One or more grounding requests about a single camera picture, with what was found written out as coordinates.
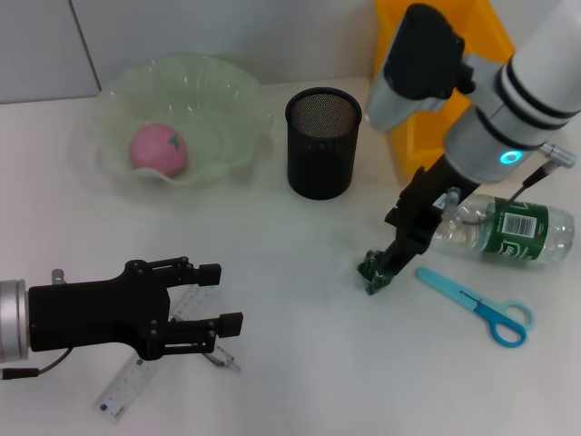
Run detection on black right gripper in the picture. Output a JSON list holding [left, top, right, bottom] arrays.
[[379, 156, 482, 276]]

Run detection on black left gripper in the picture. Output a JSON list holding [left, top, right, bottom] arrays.
[[26, 256, 244, 362]]

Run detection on green plastic wrapper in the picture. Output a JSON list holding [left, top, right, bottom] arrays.
[[356, 247, 396, 296]]

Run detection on blue scissors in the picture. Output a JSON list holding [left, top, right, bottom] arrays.
[[415, 266, 536, 349]]

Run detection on clear water bottle green label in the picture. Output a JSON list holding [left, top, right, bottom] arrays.
[[430, 193, 576, 264]]

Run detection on pink toy peach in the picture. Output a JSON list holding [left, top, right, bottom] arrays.
[[129, 123, 190, 179]]

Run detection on grey pen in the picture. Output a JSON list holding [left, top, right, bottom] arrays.
[[202, 347, 241, 373]]

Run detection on black mesh pen holder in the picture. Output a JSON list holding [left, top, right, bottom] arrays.
[[284, 87, 363, 201]]

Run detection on transparent plastic ruler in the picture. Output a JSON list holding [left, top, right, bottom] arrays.
[[93, 283, 223, 412]]

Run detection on yellow plastic bin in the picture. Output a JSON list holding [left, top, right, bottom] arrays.
[[373, 0, 518, 177]]

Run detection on green translucent plastic bowl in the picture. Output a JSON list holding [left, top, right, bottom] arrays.
[[88, 52, 276, 187]]

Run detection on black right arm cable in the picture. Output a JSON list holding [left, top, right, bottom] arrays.
[[458, 140, 577, 228]]

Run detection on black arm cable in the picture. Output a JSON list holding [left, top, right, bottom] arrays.
[[458, 140, 577, 228], [0, 347, 74, 381]]

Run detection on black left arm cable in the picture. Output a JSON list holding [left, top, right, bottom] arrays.
[[0, 347, 74, 381]]

